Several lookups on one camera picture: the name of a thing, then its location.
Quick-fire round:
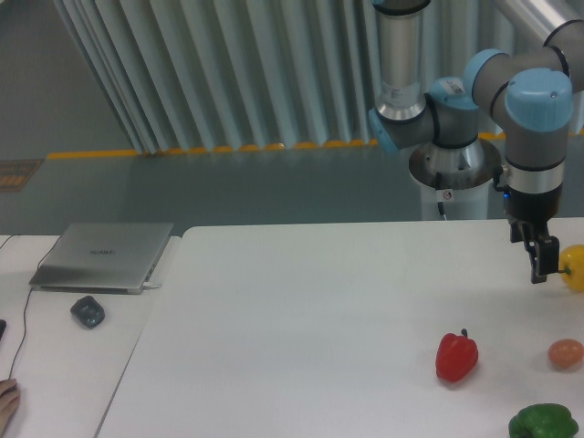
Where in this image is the yellow bell pepper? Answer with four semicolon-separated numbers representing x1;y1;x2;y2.
558;245;584;292

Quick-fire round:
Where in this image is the black thin cable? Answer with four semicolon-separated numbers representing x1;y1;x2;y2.
0;235;58;383

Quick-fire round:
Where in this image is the black computer mouse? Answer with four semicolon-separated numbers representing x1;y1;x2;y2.
70;296;106;329

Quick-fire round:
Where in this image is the person's hand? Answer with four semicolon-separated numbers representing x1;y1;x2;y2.
0;379;21;430

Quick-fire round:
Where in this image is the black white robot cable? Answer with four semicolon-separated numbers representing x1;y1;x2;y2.
433;172;449;222

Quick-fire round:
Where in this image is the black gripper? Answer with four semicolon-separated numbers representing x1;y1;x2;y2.
504;187;561;284

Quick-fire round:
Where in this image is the grey closed laptop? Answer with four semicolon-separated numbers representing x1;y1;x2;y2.
29;223;172;295

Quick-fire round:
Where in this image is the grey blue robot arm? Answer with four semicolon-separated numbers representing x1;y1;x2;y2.
369;1;583;283

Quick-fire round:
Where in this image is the red bell pepper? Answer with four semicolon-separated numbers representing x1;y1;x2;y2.
435;328;479;383

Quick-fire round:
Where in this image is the orange peach fruit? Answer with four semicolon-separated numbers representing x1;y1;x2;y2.
547;339;583;370

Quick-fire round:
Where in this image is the green bell pepper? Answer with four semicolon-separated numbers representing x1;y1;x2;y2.
508;403;579;437

